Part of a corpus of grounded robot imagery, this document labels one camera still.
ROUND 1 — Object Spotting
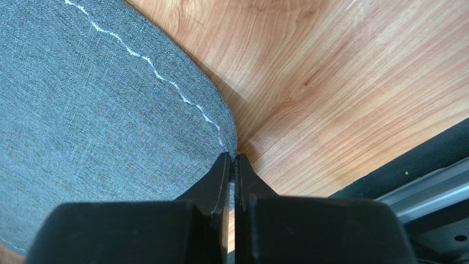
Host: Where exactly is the aluminium frame rail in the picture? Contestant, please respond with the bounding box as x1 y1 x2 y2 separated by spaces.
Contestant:
377 158 468 224

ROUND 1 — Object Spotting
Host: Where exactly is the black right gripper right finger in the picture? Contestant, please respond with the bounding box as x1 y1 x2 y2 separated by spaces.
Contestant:
234 154 417 263

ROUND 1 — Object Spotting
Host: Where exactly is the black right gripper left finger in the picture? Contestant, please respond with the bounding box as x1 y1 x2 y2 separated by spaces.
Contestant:
25 152 231 263

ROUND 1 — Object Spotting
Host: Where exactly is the black mounting rail plate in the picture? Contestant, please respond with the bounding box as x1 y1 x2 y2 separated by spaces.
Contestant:
334 120 468 263

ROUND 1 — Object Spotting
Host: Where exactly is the grey cloth napkin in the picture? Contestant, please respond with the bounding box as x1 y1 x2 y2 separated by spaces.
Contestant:
1 1 237 255

